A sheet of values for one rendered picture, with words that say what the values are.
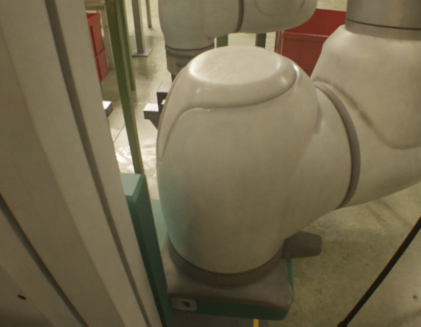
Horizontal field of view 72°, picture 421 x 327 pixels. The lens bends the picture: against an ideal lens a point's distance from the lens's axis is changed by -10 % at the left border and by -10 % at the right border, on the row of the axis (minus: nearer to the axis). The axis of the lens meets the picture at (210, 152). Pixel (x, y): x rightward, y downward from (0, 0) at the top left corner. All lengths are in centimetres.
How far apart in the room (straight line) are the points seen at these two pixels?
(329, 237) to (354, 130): 113
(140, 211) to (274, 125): 13
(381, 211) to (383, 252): 24
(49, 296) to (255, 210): 18
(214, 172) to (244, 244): 10
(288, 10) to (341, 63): 25
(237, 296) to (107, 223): 25
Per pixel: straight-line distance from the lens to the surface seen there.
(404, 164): 38
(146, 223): 29
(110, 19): 127
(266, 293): 42
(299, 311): 124
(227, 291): 41
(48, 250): 20
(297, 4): 60
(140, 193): 26
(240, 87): 25
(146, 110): 68
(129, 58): 231
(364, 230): 153
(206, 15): 54
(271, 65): 28
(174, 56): 58
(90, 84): 17
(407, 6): 36
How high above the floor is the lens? 111
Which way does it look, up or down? 39 degrees down
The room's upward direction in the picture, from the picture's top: straight up
